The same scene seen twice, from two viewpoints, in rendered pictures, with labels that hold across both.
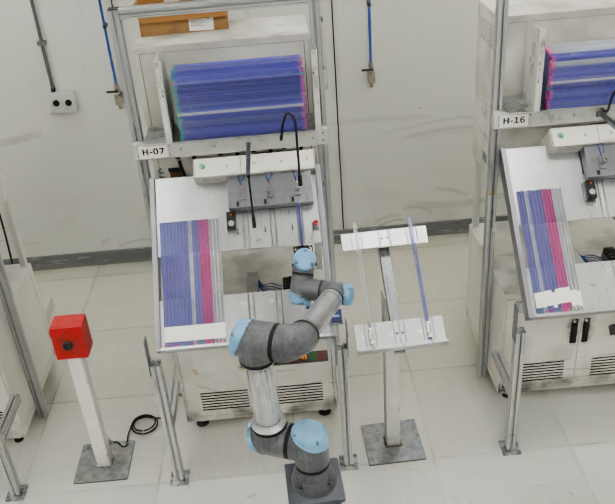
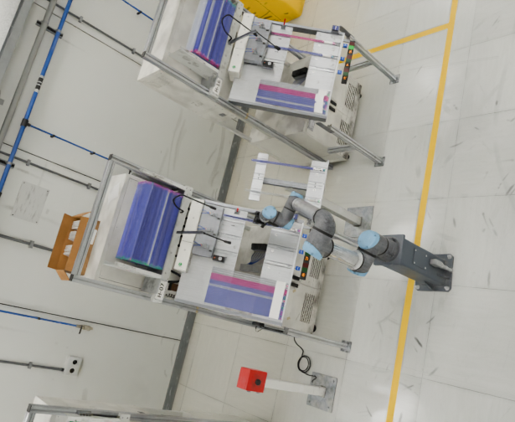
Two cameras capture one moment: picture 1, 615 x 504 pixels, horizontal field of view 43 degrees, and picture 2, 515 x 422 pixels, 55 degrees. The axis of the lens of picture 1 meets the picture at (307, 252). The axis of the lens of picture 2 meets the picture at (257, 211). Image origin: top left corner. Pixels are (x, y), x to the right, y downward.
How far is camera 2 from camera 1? 0.83 m
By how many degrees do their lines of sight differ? 16
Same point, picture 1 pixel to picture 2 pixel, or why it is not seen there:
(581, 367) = (347, 112)
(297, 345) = (330, 218)
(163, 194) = (186, 295)
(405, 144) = (177, 169)
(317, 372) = not seen: hidden behind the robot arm
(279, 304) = (275, 246)
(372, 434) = (350, 232)
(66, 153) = (104, 377)
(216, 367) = (290, 305)
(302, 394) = (317, 263)
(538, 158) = (240, 84)
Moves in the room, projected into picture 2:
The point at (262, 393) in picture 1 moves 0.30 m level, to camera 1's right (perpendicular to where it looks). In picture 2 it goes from (343, 253) to (353, 200)
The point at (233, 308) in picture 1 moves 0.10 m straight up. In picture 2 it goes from (270, 273) to (259, 270)
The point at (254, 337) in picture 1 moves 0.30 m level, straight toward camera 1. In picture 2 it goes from (318, 240) to (368, 237)
